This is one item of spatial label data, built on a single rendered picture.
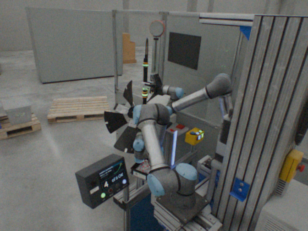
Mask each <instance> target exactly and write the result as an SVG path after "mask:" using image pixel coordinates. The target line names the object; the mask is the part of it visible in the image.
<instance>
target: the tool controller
mask: <svg viewBox="0 0 308 231"><path fill-rule="evenodd" d="M75 176H76V180H77V184H78V188H79V190H80V194H81V197H82V202H83V203H84V204H85V205H87V206H88V207H90V208H92V209H95V208H96V207H98V206H100V205H101V204H102V203H103V202H105V201H106V200H108V199H110V198H111V197H113V196H114V195H116V193H118V192H120V191H121V190H123V189H124V188H126V187H127V186H129V185H130V183H129V180H128V176H127V169H126V164H125V159H124V157H123V156H120V155H116V154H114V153H113V154H111V155H109V156H107V157H105V158H103V159H101V160H98V161H96V162H94V163H93V164H92V165H89V166H87V167H85V168H83V169H81V170H79V171H77V172H75ZM106 179H109V180H110V185H111V186H110V187H108V188H107V189H105V190H103V188H102V183H101V182H103V181H105V180H106ZM124 179H125V180H126V183H125V184H124V183H122V181H123V180H124ZM117 183H118V184H119V185H120V187H118V188H116V184H117ZM110 188H112V189H113V191H112V192H108V190H109V189H110ZM102 193H105V197H104V198H102V197H101V194H102Z"/></svg>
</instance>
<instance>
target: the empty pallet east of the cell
mask: <svg viewBox="0 0 308 231"><path fill-rule="evenodd" d="M104 111H110V107H109V105H108V100H107V96H100V97H80V98H61V99H54V100H53V103H52V106H51V108H50V112H49V113H48V116H47V119H48V123H57V122H70V121H88V120H100V119H104V116H103V117H91V118H84V115H97V114H103V115H104ZM65 116H77V118H76V119H65V120H57V119H56V118H57V117H65Z"/></svg>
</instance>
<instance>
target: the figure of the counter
mask: <svg viewBox="0 0 308 231"><path fill-rule="evenodd" d="M101 183H102V188H103V190H105V189H107V188H108V187H110V186H111V185H110V180H109V179H106V180H105V181H103V182H101Z"/></svg>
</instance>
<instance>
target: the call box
mask: <svg viewBox="0 0 308 231"><path fill-rule="evenodd" d="M198 131H201V129H198V128H196V127H195V128H194V129H192V130H190V131H188V132H187V133H186V137H185V142H187V143H190V144H191V145H193V146H194V145H196V144H197V143H198V142H200V141H202V140H203V139H204V136H203V137H202V138H200V139H198V140H196V139H197V137H199V136H200V135H202V134H203V133H204V130H203V131H202V132H200V133H199V134H197V135H192V134H191V132H195V134H196V133H197V132H198Z"/></svg>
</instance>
